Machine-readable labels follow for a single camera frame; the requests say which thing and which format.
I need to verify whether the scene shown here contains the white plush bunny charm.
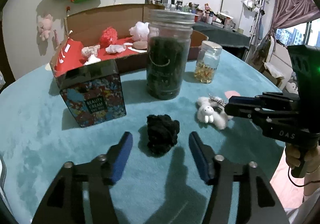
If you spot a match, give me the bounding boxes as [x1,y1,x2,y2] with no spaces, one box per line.
[197,96,233,130]

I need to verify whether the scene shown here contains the black fuzzy scrunchie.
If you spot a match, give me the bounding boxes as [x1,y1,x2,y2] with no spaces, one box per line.
[147,114,180,156]

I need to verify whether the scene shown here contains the round brown powder puff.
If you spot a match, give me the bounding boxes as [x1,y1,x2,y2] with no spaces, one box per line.
[132,41,148,50]

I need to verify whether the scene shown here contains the person's right hand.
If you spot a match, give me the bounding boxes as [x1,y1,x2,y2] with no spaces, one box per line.
[285,142,320,173]

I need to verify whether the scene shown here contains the teal plush table cover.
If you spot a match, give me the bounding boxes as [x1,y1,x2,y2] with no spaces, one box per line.
[1,52,284,223]

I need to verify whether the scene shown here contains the dark cluttered side table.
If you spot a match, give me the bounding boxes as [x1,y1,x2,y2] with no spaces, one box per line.
[193,22,250,49]

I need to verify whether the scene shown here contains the small glass jar yellow capsules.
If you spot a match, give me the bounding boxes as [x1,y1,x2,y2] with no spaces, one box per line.
[194,41,222,84]

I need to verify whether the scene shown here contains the pink curtain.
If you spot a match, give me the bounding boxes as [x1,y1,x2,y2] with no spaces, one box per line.
[261,0,319,45]

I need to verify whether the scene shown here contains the white refrigerator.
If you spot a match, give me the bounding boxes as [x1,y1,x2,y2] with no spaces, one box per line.
[221,0,261,37]

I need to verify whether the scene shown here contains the colourful beauty cream tin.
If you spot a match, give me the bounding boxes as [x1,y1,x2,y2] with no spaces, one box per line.
[55,60,126,128]

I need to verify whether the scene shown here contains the large glass jar dark contents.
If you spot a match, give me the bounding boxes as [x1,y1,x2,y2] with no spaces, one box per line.
[146,9,195,100]

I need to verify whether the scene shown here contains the white crumpled cloth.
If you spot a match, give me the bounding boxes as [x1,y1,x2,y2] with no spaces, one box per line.
[84,54,101,65]

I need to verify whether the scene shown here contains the white mesh bath pouf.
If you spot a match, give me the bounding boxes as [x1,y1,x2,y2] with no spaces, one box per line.
[129,22,150,42]

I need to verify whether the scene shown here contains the pink white knotted cloth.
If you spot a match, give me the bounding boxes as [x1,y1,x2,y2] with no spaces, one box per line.
[81,44,100,58]

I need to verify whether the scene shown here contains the red lined cardboard box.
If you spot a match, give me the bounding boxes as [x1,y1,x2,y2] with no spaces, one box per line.
[49,3,209,85]

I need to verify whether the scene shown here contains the red mesh pouf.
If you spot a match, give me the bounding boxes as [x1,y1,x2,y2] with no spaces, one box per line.
[99,26,118,48]

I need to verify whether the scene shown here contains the pink plush wall toy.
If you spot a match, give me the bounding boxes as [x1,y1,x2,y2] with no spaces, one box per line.
[37,14,53,41]

